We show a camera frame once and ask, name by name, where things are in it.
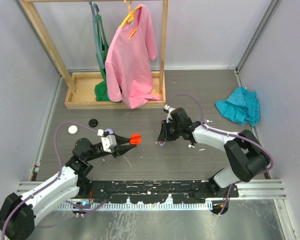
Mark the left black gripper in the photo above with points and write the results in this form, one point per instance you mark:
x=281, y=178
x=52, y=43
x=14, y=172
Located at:
x=120, y=149

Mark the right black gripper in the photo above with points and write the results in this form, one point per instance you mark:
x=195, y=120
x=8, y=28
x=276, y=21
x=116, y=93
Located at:
x=164, y=135

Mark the orange earbud charging case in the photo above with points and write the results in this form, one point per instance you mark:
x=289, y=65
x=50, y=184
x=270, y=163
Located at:
x=135, y=139

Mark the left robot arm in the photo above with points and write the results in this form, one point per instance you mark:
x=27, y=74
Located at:
x=20, y=214

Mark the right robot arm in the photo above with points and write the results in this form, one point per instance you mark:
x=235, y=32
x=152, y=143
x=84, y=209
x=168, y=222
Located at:
x=246, y=157

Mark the purple earbud charging case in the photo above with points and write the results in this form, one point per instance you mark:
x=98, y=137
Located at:
x=109, y=130

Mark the black earbud charging case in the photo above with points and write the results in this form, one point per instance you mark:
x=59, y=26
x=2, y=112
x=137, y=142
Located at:
x=93, y=123

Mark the white earbud charging case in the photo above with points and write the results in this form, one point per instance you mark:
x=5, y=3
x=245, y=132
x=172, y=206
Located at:
x=73, y=129

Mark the green garment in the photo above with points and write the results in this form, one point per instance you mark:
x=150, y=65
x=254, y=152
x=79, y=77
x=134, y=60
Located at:
x=101, y=90

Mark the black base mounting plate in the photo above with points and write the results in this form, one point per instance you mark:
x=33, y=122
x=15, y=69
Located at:
x=154, y=191

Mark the wooden clothes rack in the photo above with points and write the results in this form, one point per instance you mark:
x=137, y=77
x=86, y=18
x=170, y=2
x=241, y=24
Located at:
x=81, y=85

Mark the pink t-shirt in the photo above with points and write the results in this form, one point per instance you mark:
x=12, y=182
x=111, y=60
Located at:
x=127, y=66

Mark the teal cloth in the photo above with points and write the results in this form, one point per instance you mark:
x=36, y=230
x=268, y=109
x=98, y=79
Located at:
x=241, y=107

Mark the grey-blue hanger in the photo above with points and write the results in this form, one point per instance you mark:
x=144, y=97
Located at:
x=101, y=45

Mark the yellow hanger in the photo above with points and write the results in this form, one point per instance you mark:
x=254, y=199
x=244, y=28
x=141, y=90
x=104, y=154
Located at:
x=130, y=18

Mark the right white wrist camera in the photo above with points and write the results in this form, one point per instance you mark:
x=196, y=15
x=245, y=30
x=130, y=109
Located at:
x=168, y=109

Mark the white slotted cable duct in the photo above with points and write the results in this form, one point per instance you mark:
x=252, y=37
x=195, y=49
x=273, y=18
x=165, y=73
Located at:
x=168, y=205

